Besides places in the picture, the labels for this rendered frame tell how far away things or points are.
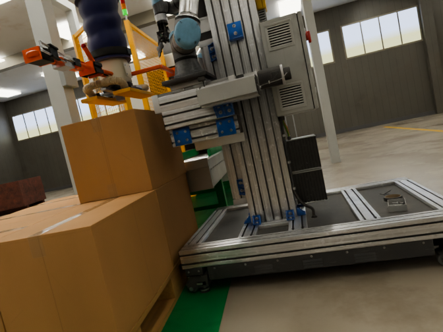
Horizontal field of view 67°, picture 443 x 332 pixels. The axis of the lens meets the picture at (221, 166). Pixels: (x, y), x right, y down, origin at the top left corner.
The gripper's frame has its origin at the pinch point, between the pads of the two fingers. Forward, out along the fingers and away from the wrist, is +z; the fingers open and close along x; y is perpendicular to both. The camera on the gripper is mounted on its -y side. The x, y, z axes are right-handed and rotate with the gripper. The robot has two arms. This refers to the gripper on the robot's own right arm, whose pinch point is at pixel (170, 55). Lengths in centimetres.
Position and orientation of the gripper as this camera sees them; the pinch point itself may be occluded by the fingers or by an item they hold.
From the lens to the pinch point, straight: 225.9
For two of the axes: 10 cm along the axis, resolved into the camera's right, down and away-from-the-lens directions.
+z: 2.1, 9.7, 0.9
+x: 9.6, -1.9, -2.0
